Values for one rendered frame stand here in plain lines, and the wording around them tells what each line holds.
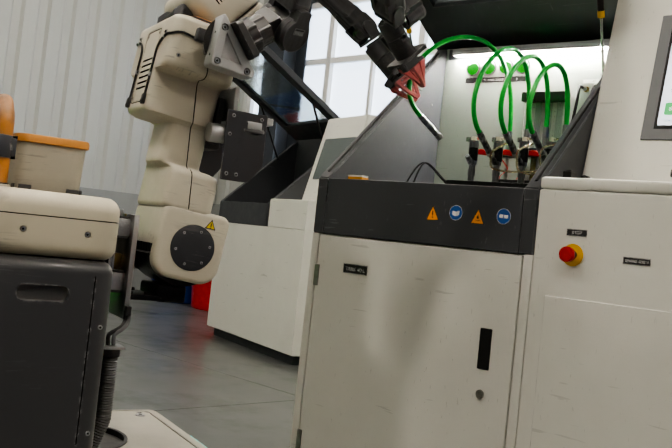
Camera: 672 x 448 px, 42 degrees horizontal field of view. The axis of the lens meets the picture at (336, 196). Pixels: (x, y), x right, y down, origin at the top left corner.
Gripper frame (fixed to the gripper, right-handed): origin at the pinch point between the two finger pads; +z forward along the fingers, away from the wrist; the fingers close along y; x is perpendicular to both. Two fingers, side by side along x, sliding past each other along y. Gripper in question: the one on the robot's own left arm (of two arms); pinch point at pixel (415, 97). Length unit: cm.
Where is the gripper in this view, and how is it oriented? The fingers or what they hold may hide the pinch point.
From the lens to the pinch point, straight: 254.3
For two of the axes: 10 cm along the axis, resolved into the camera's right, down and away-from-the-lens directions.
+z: 6.3, 7.7, -0.8
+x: -7.6, 5.9, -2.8
